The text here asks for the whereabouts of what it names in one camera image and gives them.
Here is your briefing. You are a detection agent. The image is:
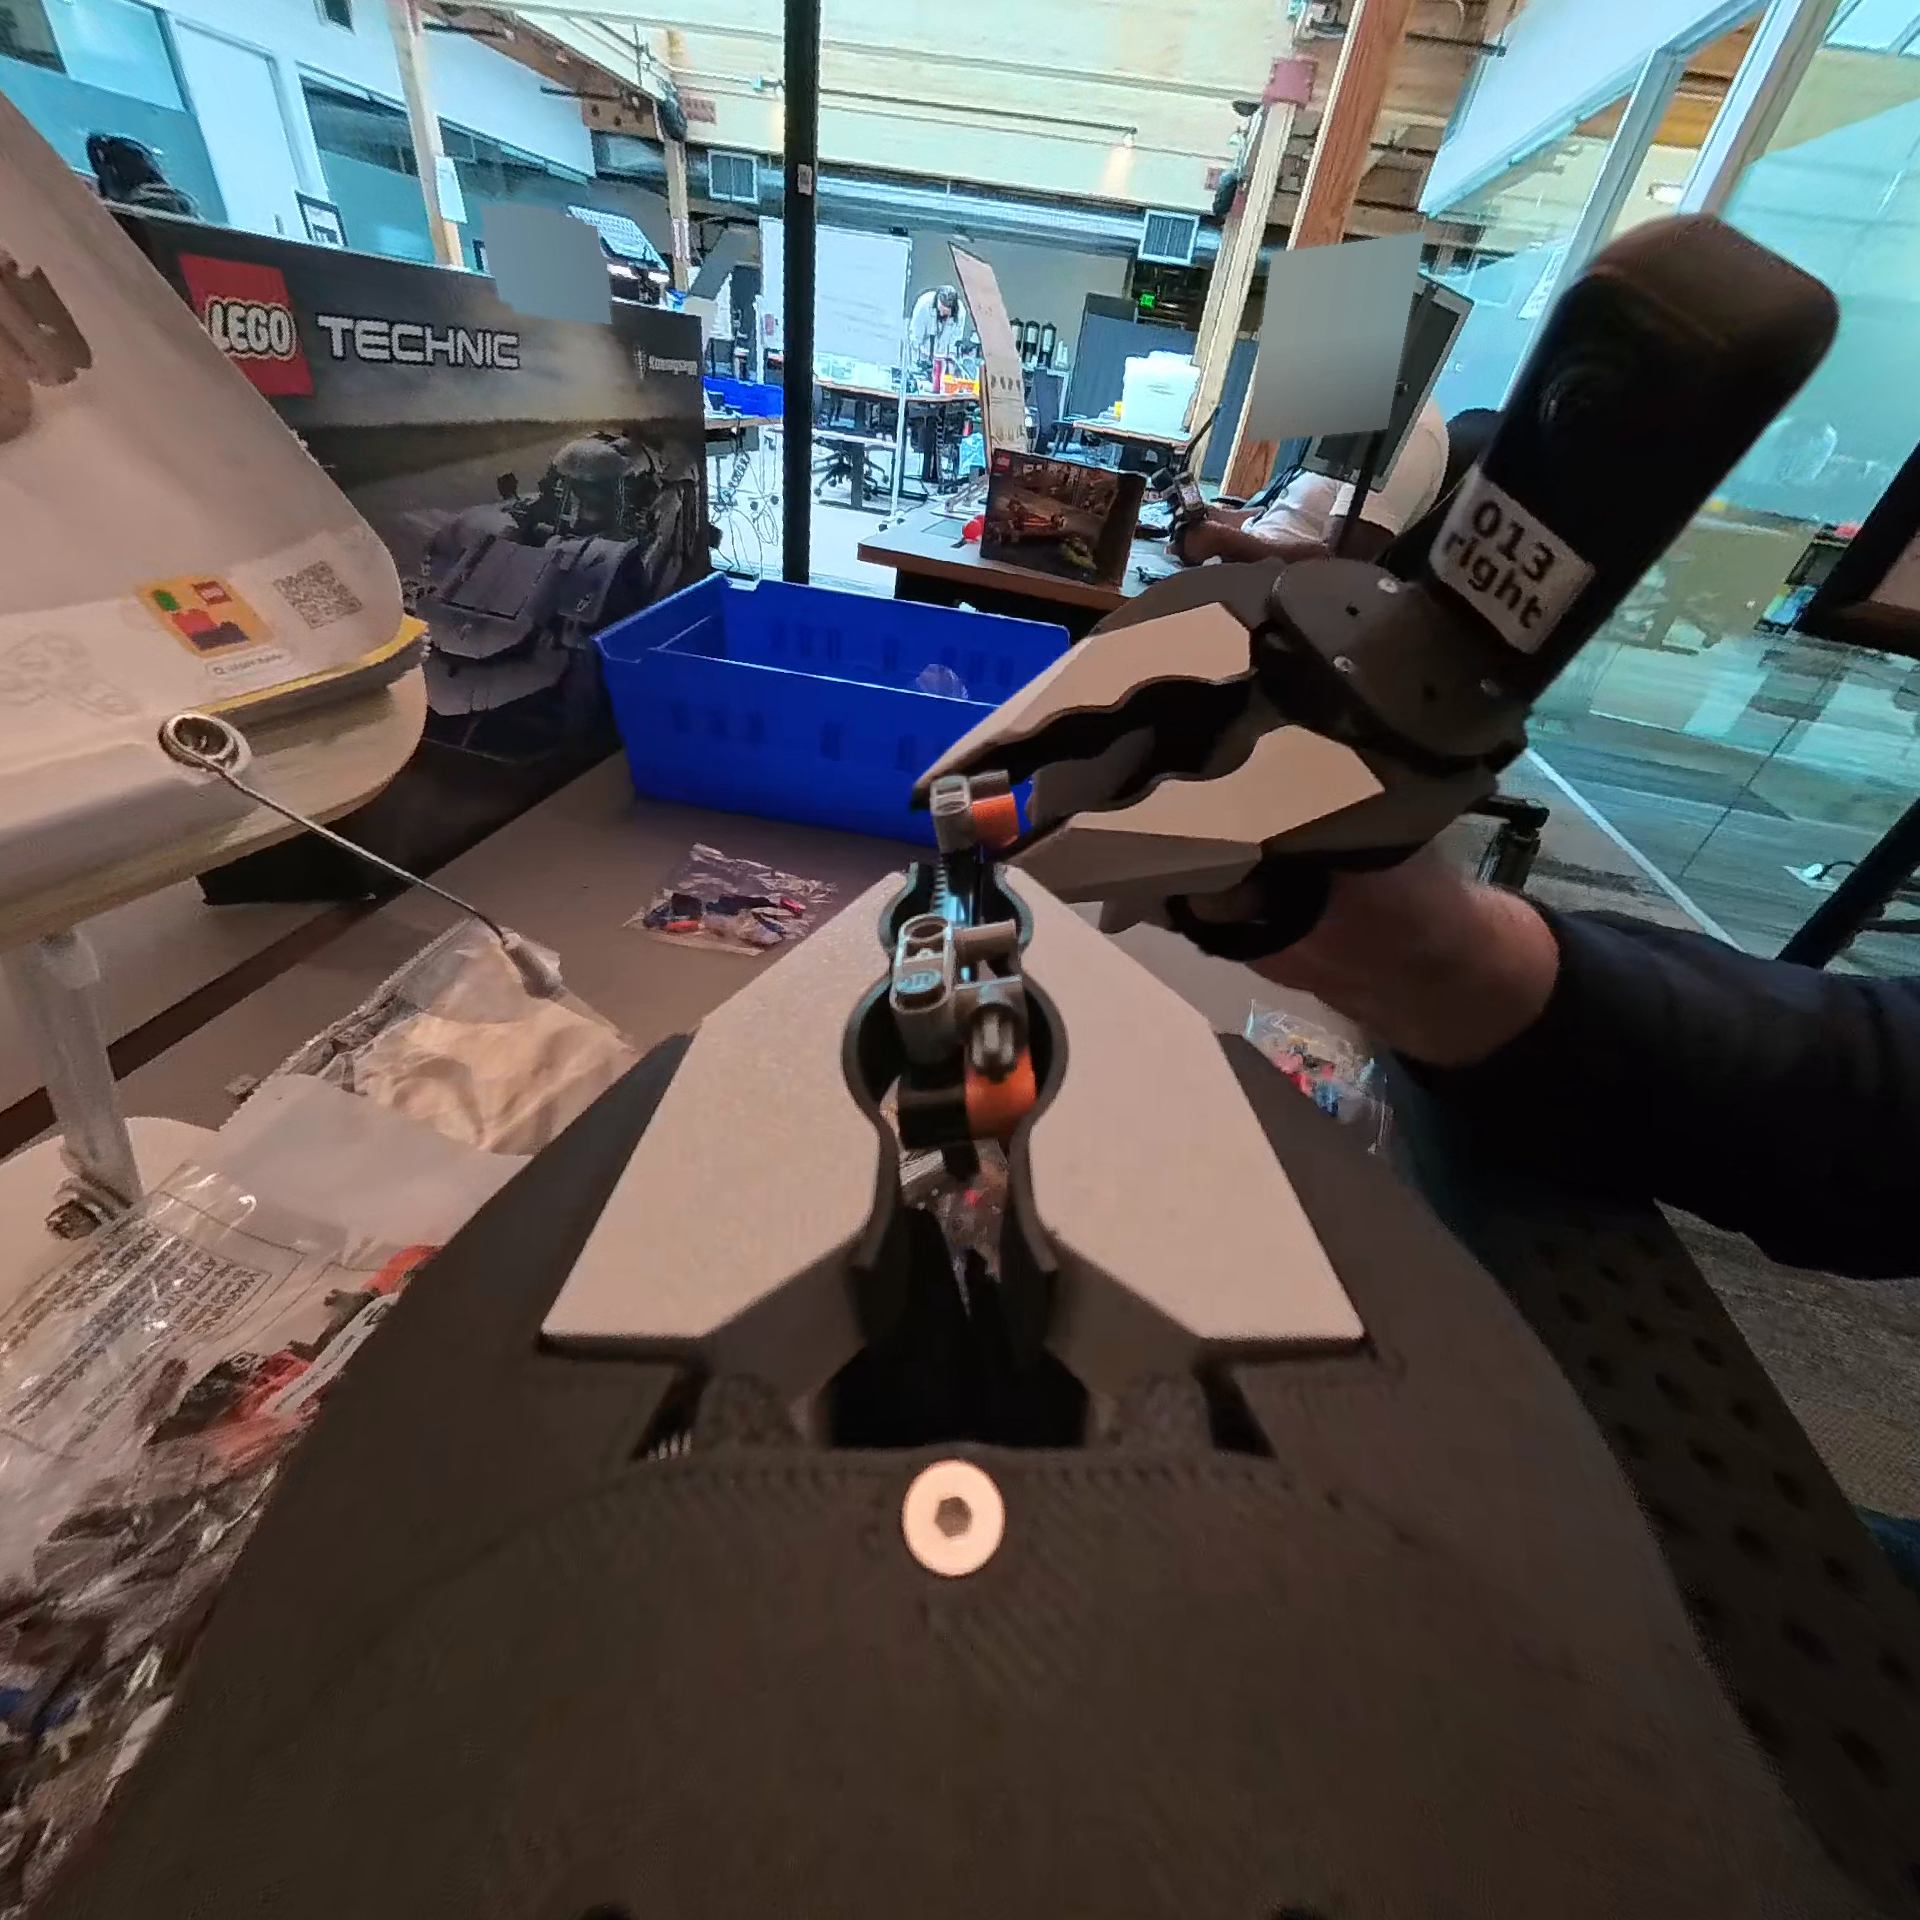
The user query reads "small toy set box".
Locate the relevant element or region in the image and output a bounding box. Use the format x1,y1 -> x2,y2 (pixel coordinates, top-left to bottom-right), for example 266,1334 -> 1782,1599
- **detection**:
980,444 -> 1150,591

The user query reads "white slotted stand leg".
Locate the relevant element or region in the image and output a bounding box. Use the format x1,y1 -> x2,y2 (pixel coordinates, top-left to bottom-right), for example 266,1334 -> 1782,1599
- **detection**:
0,927 -> 147,1246

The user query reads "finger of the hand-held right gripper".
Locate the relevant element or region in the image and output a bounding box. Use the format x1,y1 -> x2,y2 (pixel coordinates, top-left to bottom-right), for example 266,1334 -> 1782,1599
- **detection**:
913,607 -> 1275,814
1003,706 -> 1388,936

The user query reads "background wooden desk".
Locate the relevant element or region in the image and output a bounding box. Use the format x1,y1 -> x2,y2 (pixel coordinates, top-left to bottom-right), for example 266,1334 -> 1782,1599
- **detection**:
859,517 -> 1202,613

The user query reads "toy car set box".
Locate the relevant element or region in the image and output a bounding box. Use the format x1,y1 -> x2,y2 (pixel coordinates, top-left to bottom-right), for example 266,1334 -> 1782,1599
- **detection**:
105,202 -> 718,910

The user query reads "small clear parts bag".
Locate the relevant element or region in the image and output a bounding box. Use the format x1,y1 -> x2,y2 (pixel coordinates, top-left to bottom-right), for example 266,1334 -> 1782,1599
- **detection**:
622,840 -> 837,963

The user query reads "clear bag of mixed parts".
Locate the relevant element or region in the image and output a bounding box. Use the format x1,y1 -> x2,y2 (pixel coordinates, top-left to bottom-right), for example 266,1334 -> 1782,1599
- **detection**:
1241,1002 -> 1406,1132

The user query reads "crumpled clear plastic bag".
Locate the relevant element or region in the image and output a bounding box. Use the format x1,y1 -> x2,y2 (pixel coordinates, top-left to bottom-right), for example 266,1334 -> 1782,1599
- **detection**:
225,916 -> 639,1164

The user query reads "black gear rack assembly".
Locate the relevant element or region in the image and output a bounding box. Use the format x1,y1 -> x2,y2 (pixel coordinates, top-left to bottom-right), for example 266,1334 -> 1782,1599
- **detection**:
886,771 -> 1049,1195

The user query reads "black sign stand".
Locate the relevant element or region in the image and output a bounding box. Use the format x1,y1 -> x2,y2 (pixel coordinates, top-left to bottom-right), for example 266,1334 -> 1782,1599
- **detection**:
1772,800 -> 1920,976

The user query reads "wooden post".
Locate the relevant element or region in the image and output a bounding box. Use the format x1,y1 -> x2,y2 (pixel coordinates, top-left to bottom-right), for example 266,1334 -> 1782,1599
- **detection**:
1213,0 -> 1419,504

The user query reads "office chair base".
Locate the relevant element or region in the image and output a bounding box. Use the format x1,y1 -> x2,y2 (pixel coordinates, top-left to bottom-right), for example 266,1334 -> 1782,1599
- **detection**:
1463,785 -> 1563,891

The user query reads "black vertical pole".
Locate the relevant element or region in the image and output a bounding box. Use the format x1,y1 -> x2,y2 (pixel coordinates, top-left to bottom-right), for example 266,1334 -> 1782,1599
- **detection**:
783,0 -> 830,591

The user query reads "black perforated board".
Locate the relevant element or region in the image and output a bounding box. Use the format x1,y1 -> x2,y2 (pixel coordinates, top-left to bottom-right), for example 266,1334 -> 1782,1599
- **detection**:
1402,1185 -> 1920,1920

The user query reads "person's right hand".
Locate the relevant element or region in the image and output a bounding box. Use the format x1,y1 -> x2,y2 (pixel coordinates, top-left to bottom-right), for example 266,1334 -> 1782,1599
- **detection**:
1246,857 -> 1567,1071

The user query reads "blue plastic bin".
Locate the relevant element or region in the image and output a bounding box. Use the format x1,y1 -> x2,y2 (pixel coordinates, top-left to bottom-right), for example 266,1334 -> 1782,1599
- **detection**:
593,570 -> 1077,846

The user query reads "clear parts bag white label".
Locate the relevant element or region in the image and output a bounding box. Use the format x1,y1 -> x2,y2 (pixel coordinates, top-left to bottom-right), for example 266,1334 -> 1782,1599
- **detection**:
0,1071 -> 537,1515

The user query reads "clear bag of dark parts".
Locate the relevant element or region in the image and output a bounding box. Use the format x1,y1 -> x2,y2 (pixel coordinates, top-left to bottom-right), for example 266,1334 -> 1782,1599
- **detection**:
0,1407 -> 266,1920

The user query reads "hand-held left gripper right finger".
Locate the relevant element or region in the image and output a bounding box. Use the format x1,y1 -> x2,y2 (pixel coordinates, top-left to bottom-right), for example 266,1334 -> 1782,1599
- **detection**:
1008,865 -> 1369,1391

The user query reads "whiteboard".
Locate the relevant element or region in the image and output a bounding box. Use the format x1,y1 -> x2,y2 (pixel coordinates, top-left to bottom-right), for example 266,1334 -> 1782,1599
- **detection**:
759,217 -> 915,383

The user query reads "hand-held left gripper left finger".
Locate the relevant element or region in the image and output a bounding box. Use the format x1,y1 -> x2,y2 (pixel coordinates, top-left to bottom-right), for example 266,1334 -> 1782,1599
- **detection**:
537,865 -> 922,1391

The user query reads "instruction booklet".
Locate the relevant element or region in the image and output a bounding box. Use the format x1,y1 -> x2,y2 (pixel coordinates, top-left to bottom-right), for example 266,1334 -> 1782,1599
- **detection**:
0,91 -> 434,723

